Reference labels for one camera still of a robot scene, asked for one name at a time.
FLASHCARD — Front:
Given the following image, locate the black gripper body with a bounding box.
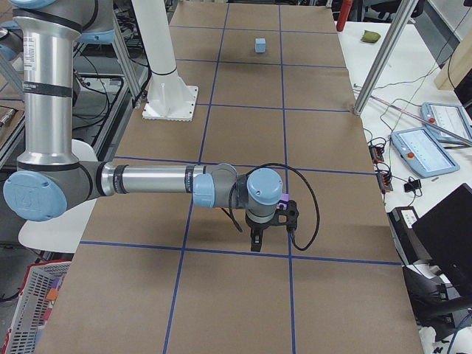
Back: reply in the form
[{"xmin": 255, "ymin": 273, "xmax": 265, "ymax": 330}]
[{"xmin": 245, "ymin": 207, "xmax": 288, "ymax": 236}]

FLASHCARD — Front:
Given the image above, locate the light blue foam block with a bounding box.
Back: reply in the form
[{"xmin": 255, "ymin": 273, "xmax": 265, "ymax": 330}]
[{"xmin": 254, "ymin": 38, "xmax": 266, "ymax": 54}]

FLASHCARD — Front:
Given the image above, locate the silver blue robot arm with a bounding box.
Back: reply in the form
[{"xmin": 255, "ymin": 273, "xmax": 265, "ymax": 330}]
[{"xmin": 3, "ymin": 1, "xmax": 298, "ymax": 251}]

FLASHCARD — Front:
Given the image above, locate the near blue teach pendant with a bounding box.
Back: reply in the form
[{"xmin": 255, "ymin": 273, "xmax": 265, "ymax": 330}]
[{"xmin": 391, "ymin": 128, "xmax": 460, "ymax": 178}]

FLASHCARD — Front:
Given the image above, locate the blue teach pendant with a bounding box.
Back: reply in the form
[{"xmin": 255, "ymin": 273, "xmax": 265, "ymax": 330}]
[
  {"xmin": 391, "ymin": 128, "xmax": 460, "ymax": 178},
  {"xmin": 420, "ymin": 103, "xmax": 471, "ymax": 140}
]

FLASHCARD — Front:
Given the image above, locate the black laptop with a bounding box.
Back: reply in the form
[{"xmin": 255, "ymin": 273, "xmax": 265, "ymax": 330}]
[{"xmin": 413, "ymin": 183, "xmax": 471, "ymax": 294}]

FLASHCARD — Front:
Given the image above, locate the olive green bean bag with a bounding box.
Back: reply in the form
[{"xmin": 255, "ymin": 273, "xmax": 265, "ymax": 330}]
[{"xmin": 361, "ymin": 30, "xmax": 381, "ymax": 44}]

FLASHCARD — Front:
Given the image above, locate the far blue teach pendant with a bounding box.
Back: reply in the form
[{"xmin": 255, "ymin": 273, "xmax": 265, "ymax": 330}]
[{"xmin": 420, "ymin": 103, "xmax": 471, "ymax": 140}]

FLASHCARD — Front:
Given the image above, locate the white perforated plastic basket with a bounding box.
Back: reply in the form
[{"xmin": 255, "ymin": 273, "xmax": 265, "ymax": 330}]
[{"xmin": 1, "ymin": 260, "xmax": 71, "ymax": 353}]

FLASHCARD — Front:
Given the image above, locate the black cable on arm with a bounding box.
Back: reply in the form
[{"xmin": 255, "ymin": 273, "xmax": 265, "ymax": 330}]
[{"xmin": 220, "ymin": 164, "xmax": 321, "ymax": 251}]

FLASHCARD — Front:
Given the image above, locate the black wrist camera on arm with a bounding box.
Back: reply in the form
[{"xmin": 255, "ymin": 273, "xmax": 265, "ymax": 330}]
[{"xmin": 277, "ymin": 200, "xmax": 299, "ymax": 234}]

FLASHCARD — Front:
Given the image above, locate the white pedestal column with base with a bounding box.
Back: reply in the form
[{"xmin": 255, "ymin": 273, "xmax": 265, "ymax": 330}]
[{"xmin": 132, "ymin": 0, "xmax": 198, "ymax": 122}]

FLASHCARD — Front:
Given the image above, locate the aluminium frame post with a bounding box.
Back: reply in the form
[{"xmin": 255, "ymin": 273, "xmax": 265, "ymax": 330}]
[{"xmin": 353, "ymin": 0, "xmax": 418, "ymax": 116}]

